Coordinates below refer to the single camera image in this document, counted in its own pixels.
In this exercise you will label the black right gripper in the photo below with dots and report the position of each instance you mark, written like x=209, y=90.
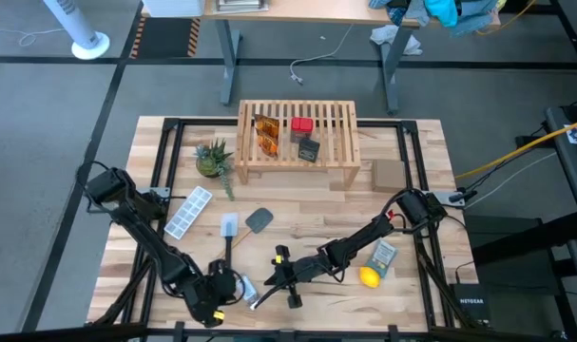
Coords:
x=312, y=266

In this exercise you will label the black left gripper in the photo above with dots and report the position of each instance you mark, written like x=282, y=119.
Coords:
x=212, y=299

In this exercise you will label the bagel seasoning jar white lid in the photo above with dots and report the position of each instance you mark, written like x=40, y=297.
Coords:
x=250, y=290

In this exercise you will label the orange brown taco mix packet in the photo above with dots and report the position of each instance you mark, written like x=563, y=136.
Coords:
x=267, y=144
x=266, y=126

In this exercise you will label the green black pepper tin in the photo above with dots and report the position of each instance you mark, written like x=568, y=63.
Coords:
x=309, y=150

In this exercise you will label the smoked paprika tin red lid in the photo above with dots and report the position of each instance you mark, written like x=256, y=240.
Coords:
x=301, y=128

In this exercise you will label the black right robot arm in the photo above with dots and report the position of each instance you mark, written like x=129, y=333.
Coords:
x=378, y=228

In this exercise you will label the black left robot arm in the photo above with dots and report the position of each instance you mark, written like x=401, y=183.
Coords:
x=145, y=242

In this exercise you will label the wooden slatted shelf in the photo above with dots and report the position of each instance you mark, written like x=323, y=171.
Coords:
x=335, y=138

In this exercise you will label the white ice cube tray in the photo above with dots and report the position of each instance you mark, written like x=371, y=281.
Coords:
x=188, y=213

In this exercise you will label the yellow lemon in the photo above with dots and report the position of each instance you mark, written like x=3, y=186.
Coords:
x=369, y=277

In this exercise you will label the potted succulent plant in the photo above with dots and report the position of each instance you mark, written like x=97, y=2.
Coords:
x=212, y=161

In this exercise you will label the blue printed packet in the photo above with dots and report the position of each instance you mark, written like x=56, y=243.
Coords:
x=384, y=256

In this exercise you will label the brown cardboard box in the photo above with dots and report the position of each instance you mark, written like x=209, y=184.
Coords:
x=389, y=176

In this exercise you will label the black mat hazard stripes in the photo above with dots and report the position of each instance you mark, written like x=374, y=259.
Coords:
x=167, y=38

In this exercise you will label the stack of papers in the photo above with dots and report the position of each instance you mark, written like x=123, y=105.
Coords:
x=240, y=5

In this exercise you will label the white box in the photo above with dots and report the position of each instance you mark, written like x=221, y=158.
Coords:
x=174, y=7

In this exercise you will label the wooden desk grey legs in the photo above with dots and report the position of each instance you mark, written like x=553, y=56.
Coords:
x=316, y=12

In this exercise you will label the white crumpled cloth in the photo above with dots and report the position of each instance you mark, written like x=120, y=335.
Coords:
x=392, y=38

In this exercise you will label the black side desk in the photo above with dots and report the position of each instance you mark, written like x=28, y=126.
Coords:
x=573, y=199

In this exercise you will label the pile of clothes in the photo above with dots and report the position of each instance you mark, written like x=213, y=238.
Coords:
x=440, y=12

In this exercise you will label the black Netgear switch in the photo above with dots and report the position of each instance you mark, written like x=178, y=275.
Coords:
x=471, y=304

